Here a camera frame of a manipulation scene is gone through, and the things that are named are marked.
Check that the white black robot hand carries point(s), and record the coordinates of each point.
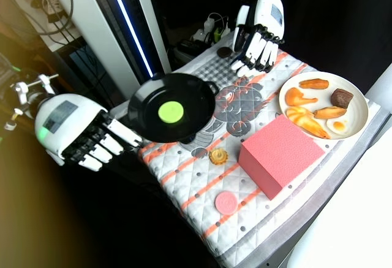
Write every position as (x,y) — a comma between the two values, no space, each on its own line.
(67,117)
(271,13)

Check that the black frying pan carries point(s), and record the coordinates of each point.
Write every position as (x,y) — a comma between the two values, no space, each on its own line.
(190,96)

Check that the pink foam block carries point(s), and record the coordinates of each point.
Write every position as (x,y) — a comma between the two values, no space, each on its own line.
(275,151)

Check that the green power adapter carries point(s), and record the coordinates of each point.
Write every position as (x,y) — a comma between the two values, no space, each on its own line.
(218,34)

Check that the brown sandwich cookie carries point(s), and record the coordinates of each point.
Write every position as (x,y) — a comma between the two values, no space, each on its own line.
(224,52)

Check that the white charger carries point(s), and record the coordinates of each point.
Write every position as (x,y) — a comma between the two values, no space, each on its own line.
(209,24)

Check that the white power strip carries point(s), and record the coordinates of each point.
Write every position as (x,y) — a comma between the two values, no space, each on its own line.
(199,36)

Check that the orange-brown toy pastry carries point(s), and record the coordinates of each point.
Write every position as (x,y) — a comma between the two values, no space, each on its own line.
(330,112)
(314,83)

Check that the black power adapter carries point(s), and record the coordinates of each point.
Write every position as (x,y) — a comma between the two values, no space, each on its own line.
(190,45)

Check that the white column with blue light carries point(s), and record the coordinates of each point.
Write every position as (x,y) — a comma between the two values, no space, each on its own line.
(88,19)

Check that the green sandwich cookie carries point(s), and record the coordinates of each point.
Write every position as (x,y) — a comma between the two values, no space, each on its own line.
(171,112)

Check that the brown toy chocolate piece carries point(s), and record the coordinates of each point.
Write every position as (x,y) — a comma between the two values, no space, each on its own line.
(341,97)

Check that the orange toy shrimp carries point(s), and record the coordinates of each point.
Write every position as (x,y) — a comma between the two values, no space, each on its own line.
(306,122)

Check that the cream round plate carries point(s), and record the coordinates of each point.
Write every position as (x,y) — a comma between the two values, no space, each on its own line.
(358,108)

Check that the toy fried egg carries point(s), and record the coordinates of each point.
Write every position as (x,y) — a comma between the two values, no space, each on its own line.
(337,126)

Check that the grey quilt with printed bear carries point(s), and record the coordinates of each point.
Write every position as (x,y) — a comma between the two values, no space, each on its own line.
(196,182)

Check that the yellow swirl butter cookie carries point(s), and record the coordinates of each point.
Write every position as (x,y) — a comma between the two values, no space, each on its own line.
(218,156)

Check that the pink round cookie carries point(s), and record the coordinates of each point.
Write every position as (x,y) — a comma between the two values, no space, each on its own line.
(226,202)

